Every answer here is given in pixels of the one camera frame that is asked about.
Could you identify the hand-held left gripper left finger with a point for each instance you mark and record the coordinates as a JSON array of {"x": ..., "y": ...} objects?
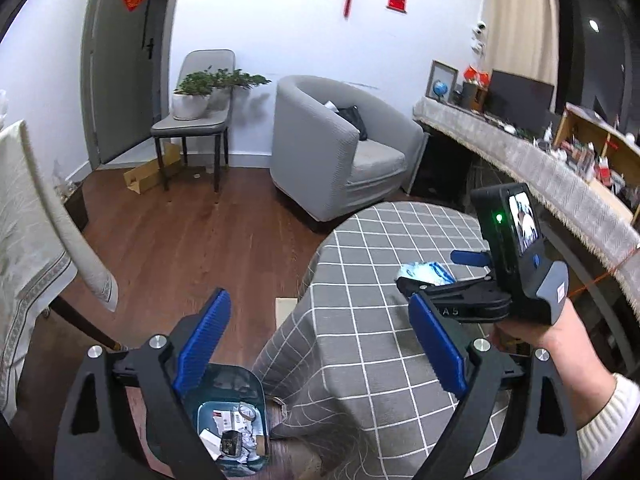
[{"x": 205, "y": 340}]

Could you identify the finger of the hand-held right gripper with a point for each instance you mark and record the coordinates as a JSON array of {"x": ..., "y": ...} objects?
[
  {"x": 472, "y": 258},
  {"x": 475, "y": 305}
]

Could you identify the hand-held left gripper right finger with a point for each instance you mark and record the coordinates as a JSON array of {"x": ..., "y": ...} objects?
[{"x": 437, "y": 345}]

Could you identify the blue white plastic wrapper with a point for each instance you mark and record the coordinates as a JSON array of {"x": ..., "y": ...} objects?
[{"x": 430, "y": 272}]

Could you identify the teal plastic trash bin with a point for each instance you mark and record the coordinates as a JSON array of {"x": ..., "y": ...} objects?
[{"x": 235, "y": 377}]

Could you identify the white paper with red print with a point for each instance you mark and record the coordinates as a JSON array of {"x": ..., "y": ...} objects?
[{"x": 224, "y": 419}]

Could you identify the small white carton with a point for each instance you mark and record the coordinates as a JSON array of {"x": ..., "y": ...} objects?
[{"x": 210, "y": 444}]

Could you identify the dark snack packet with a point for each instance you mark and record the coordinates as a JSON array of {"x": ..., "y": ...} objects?
[{"x": 231, "y": 444}]

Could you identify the white paper scrap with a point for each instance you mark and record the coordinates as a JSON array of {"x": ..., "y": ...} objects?
[{"x": 252, "y": 447}]

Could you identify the person's right forearm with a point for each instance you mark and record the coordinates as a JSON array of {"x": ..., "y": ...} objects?
[{"x": 615, "y": 410}]

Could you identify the person's right hand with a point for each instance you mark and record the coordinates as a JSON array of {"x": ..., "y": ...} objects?
[{"x": 550, "y": 337}]

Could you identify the grey checked tablecloth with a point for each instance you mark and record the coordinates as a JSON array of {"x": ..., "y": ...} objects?
[{"x": 370, "y": 330}]

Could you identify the beige lace table runner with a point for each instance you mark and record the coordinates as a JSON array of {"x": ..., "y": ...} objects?
[{"x": 550, "y": 180}]

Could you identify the beige cardboard box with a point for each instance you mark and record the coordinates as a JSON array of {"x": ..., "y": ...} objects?
[{"x": 286, "y": 312}]

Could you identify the dark long sideboard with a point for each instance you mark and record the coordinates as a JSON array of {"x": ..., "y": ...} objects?
[{"x": 445, "y": 170}]

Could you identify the wooden shelf box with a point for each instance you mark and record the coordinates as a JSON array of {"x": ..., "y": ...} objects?
[{"x": 580, "y": 125}]

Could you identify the black monitor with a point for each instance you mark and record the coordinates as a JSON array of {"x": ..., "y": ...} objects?
[{"x": 520, "y": 100}]

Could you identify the dark cylindrical canister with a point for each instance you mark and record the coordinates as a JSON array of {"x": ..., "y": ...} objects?
[{"x": 469, "y": 95}]

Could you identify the small blue globe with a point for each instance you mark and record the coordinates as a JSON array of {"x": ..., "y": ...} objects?
[{"x": 440, "y": 88}]

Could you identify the flattened cardboard box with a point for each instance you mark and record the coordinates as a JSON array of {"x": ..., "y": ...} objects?
[{"x": 150, "y": 172}]

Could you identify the framed picture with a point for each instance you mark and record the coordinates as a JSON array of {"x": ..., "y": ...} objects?
[{"x": 450, "y": 72}]

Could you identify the black bag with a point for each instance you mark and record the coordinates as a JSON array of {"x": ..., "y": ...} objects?
[{"x": 352, "y": 122}]

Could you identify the dark storage box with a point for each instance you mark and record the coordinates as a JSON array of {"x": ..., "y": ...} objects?
[{"x": 76, "y": 207}]

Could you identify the grey fabric armchair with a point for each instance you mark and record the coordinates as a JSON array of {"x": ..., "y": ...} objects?
[{"x": 310, "y": 150}]

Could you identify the white embroidered tablecloth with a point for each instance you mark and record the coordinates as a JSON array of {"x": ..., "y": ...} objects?
[{"x": 30, "y": 240}]

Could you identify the dark window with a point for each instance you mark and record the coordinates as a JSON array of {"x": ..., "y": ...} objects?
[{"x": 600, "y": 60}]

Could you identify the grey upholstered chair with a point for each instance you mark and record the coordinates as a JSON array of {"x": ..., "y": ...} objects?
[{"x": 190, "y": 127}]

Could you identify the clear plastic bag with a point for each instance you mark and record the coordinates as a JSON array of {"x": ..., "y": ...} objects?
[{"x": 66, "y": 177}]

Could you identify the beige curtain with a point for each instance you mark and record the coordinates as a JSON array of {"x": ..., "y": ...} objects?
[{"x": 520, "y": 20}]

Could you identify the potted plant in white pot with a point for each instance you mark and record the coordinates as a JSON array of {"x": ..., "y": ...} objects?
[{"x": 191, "y": 100}]

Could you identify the potted plant with long branches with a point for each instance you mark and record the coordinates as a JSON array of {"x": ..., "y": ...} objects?
[{"x": 240, "y": 80}]

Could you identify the grey room door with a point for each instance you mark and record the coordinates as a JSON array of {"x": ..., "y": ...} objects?
[{"x": 120, "y": 85}]

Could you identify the white security camera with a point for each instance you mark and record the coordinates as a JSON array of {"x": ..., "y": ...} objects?
[{"x": 480, "y": 30}]

